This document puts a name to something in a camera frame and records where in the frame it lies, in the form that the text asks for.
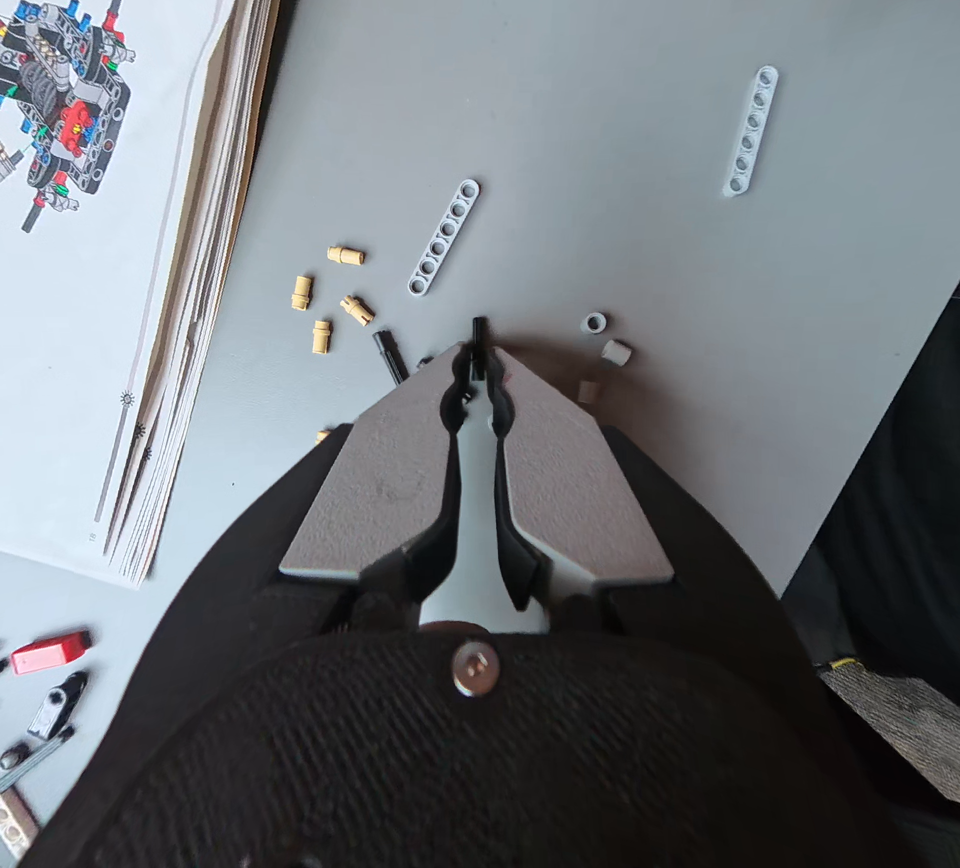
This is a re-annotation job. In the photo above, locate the lego instruction booklet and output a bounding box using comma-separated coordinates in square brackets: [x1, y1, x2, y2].
[0, 0, 320, 590]

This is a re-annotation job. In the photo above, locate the light grey lego plate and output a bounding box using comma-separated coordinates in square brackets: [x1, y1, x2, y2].
[0, 785, 40, 850]

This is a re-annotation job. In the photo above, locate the black lego connector piece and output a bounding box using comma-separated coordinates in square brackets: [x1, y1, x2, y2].
[27, 670, 91, 741]

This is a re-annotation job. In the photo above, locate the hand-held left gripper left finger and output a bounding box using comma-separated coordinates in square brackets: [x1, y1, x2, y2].
[279, 341, 477, 612]

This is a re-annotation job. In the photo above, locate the grey lego rod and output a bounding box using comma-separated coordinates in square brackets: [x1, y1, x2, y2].
[0, 725, 76, 794]

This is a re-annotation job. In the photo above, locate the group of tan lego pins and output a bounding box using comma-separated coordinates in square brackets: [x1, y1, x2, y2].
[291, 245, 376, 444]

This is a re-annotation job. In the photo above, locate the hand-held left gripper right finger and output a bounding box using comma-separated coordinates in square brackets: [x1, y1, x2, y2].
[480, 345, 676, 614]

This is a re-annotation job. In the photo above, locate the grey lego beam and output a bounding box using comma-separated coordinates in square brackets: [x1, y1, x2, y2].
[721, 65, 780, 200]
[407, 179, 482, 297]

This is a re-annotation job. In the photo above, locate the red lego piece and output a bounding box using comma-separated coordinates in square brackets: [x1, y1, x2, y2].
[10, 628, 94, 676]

